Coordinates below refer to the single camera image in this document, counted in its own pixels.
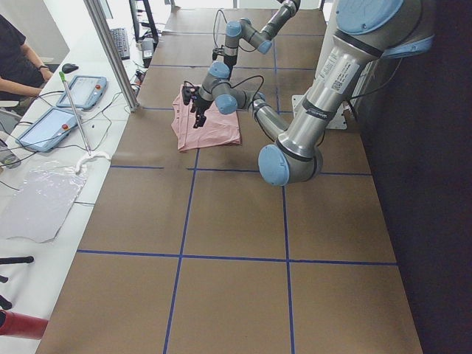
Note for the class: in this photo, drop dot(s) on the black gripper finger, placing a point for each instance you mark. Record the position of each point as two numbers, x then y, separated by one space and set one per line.
200 120

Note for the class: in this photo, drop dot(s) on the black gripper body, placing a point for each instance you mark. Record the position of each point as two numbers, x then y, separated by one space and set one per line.
230 60
201 107

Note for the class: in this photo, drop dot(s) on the pink Snoopy t-shirt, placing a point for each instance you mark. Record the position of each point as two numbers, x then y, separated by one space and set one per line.
218 129

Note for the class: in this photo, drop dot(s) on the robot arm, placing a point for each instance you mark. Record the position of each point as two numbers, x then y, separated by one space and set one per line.
261 40
365 31

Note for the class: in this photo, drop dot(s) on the black keyboard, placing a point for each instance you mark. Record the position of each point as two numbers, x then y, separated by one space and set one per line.
120 40

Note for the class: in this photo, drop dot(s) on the far blue teach pendant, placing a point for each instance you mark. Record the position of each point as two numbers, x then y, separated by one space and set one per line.
86 90

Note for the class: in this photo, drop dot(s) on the blue teach pendant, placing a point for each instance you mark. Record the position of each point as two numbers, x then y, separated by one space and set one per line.
86 90
52 127

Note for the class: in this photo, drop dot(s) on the black computer mouse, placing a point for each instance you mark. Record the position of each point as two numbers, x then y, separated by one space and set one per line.
69 68

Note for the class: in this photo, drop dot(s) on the metal rod green tip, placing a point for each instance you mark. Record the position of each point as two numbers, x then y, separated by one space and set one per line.
78 119

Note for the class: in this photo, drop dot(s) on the near blue teach pendant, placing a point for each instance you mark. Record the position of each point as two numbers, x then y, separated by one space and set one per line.
52 127

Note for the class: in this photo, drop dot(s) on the seated person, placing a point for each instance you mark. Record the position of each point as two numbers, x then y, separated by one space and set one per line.
23 73

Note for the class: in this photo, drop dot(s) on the clear plastic bag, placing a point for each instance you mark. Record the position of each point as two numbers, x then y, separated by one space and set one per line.
39 209

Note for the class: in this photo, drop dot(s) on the red cylinder bottle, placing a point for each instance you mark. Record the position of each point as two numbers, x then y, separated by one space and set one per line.
22 326

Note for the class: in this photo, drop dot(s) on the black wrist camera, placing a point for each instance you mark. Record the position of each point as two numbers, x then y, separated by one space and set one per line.
189 93
218 52

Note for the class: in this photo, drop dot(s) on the aluminium frame post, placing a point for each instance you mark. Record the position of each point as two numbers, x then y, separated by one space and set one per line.
98 19

